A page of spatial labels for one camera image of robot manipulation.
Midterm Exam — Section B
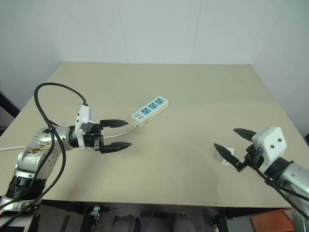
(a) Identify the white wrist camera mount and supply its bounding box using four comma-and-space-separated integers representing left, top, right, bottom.
73, 104, 96, 151
250, 126, 288, 175

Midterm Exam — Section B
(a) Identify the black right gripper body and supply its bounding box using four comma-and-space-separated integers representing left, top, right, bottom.
236, 144, 264, 174

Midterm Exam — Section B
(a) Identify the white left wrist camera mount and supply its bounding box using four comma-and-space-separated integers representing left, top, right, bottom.
73, 104, 96, 151

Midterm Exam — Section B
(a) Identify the orange-brown board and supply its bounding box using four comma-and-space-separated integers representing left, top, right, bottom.
249, 209, 295, 230

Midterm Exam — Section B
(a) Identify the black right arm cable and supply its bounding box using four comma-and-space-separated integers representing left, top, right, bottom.
253, 154, 309, 219

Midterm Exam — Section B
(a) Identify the metal frame clamp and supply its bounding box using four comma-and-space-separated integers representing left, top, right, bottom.
89, 205, 101, 218

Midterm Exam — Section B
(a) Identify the black table frame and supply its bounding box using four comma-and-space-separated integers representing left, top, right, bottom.
40, 200, 293, 219

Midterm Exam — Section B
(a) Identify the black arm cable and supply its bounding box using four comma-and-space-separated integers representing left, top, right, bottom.
253, 154, 309, 219
0, 83, 89, 229

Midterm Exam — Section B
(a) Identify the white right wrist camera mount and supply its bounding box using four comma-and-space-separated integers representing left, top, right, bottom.
250, 126, 288, 175

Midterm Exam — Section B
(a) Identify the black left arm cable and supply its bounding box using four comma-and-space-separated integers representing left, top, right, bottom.
0, 83, 89, 229

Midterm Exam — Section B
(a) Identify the white plug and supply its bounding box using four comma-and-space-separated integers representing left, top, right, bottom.
221, 145, 235, 167

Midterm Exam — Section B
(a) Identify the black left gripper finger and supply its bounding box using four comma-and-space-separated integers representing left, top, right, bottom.
100, 142, 133, 155
100, 118, 129, 130

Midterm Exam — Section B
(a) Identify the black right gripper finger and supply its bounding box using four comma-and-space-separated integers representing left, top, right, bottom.
233, 128, 257, 142
213, 143, 240, 168

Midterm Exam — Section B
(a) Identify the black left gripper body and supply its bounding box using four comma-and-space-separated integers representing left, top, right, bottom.
81, 122, 105, 153

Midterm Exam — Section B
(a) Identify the white power strip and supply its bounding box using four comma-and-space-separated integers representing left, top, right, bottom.
130, 96, 169, 127

